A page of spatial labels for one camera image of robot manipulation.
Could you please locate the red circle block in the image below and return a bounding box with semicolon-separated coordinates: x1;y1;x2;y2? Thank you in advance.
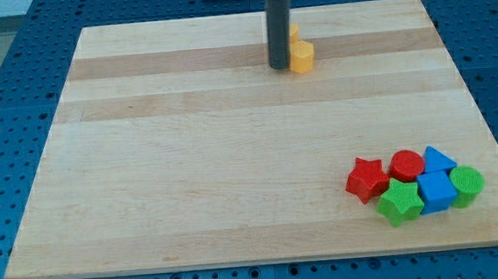
388;149;425;182

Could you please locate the green circle block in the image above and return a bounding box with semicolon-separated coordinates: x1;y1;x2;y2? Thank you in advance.
448;166;485;209

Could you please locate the wooden board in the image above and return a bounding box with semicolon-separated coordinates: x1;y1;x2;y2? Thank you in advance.
4;0;498;279

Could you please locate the yellow hexagon block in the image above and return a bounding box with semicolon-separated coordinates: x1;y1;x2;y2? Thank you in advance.
288;40;315;75

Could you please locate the red star block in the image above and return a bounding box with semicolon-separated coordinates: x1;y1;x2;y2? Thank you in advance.
345;157;390;204

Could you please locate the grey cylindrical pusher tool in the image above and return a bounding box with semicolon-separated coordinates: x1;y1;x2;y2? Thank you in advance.
265;0;290;70

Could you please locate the green star block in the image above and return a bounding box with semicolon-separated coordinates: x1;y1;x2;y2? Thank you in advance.
376;178;425;227

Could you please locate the blue triangle block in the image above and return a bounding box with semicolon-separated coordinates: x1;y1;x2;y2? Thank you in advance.
424;146;458;173

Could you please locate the blue square block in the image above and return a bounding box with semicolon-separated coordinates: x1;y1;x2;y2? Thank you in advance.
416;171;457;214

